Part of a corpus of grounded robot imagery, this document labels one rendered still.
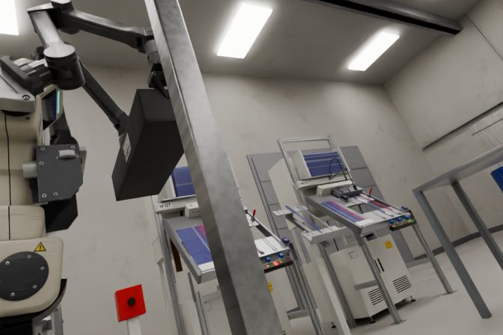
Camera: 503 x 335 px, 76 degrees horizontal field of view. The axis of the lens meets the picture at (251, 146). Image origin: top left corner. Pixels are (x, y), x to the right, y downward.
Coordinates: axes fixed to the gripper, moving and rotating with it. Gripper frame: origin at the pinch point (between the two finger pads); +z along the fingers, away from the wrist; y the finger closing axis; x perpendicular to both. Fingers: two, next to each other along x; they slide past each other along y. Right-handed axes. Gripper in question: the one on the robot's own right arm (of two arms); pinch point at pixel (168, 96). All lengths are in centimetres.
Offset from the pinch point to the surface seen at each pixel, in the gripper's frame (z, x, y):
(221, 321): 67, -61, 155
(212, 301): 54, -58, 155
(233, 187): 48, 18, -50
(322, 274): 63, -138, 131
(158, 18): 28, 20, -49
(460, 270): 87, -172, 51
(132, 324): 51, -4, 139
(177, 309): 51, -40, 175
